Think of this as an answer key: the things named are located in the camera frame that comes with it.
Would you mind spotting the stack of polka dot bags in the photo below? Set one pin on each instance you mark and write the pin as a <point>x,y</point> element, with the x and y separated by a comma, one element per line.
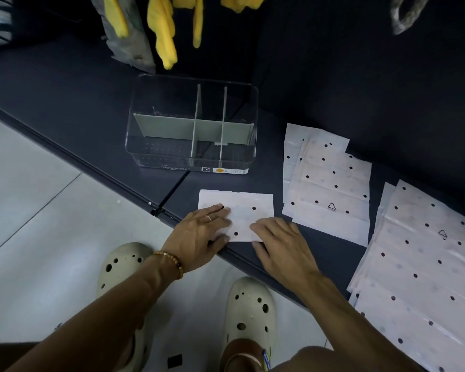
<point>418,267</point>

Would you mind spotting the dark blue sofa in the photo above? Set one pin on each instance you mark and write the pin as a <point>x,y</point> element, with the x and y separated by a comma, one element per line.
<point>333,73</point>

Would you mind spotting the pink bags row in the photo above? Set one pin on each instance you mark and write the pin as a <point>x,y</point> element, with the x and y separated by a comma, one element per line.
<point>333,182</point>

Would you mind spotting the clear plastic organizer box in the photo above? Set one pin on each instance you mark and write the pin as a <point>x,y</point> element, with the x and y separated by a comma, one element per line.
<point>178,127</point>

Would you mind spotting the cream clog shoe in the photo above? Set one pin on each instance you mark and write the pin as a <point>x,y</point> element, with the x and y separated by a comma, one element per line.
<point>248,306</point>
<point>120,263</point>

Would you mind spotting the person's right hand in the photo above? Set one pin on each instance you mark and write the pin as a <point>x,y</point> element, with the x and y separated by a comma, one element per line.
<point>286,255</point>

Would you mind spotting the cream left clog shoe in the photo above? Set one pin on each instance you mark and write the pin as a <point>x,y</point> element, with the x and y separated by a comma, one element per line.
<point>120,263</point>

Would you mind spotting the person's left forearm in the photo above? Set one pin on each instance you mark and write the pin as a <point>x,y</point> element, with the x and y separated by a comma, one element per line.
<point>93,321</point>

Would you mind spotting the person's right leg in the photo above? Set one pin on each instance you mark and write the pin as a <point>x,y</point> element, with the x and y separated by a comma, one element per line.
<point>306,362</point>

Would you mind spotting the small black square object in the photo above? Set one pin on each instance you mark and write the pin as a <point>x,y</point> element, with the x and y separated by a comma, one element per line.
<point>174,361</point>

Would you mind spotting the grey plush toy yellow feet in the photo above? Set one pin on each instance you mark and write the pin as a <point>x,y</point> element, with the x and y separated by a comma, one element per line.
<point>162,34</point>

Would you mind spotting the person's left hand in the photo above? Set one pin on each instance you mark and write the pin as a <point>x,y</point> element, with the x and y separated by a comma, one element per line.
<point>195,236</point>

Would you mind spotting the person's right forearm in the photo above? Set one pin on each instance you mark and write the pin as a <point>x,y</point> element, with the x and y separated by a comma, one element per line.
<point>352,329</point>

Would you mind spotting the cream right clog shoe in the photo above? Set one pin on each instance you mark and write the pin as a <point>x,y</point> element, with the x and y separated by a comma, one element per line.
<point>248,306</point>

